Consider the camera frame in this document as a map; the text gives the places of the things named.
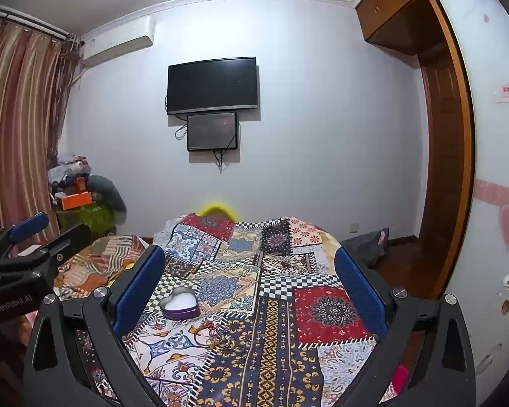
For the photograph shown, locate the pile of household clutter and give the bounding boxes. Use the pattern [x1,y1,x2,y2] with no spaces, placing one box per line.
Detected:
[46,153,98,210]

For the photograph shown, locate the patchwork printed blanket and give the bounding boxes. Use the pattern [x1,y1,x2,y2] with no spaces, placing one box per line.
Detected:
[121,213,408,407]

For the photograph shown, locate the yellow plastic object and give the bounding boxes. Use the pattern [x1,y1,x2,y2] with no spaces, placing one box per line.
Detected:
[200,202,239,222]

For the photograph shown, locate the black hanging cable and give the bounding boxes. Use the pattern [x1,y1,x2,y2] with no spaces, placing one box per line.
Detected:
[212,148,232,174]

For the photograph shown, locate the silver chain bracelet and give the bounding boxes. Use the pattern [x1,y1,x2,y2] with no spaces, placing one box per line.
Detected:
[215,333,247,352]

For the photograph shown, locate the small black wall monitor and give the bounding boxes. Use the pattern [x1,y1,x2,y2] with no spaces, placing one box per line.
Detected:
[187,111,239,152]

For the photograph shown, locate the white air conditioner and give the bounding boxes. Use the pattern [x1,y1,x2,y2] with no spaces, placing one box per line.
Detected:
[81,16,154,69]

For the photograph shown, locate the brown wooden door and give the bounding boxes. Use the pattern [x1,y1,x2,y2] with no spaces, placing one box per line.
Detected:
[418,44,466,302]

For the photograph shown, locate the green patterned cloth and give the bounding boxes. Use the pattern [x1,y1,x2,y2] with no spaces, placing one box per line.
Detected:
[57,203,113,239]

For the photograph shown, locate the orange striped blanket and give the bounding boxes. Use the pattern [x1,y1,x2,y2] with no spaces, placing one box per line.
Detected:
[53,234,150,303]

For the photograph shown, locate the orange box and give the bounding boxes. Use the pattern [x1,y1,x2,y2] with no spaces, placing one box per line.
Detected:
[56,193,95,211]

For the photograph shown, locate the curtain rail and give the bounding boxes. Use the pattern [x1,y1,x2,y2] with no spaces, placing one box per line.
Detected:
[0,4,71,40]

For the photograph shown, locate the jewellery pieces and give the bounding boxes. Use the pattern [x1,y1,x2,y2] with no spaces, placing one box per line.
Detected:
[204,320,230,341]

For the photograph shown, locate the red striped curtain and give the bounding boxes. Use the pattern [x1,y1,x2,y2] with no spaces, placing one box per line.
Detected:
[0,17,83,240]

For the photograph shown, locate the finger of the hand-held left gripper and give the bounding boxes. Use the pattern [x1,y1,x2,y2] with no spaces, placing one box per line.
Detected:
[0,223,92,281]
[0,213,50,260]

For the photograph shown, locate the black wall television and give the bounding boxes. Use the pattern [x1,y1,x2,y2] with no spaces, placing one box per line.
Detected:
[166,56,259,115]

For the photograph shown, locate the dark bag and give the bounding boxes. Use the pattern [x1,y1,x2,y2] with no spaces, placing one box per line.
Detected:
[343,228,390,264]

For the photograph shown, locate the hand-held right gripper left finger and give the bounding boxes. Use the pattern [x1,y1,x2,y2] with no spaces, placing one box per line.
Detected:
[21,246,167,407]

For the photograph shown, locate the wooden overhead cabinet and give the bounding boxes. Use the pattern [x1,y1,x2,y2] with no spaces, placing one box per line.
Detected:
[355,0,471,57]

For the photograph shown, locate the purple heart-shaped box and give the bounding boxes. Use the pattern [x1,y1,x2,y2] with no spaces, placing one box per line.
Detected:
[160,287,201,319]

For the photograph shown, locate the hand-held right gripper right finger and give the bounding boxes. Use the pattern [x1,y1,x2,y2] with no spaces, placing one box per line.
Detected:
[335,247,478,407]

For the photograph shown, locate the pink ribbon sticker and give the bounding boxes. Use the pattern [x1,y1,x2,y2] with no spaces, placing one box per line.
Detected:
[475,179,509,205]

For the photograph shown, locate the pink cloth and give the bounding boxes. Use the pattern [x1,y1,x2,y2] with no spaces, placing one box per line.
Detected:
[392,365,409,393]

